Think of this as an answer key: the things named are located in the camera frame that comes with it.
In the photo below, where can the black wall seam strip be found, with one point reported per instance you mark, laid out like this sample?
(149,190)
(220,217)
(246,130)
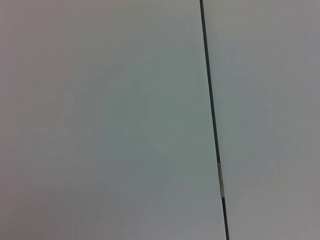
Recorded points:
(211,100)

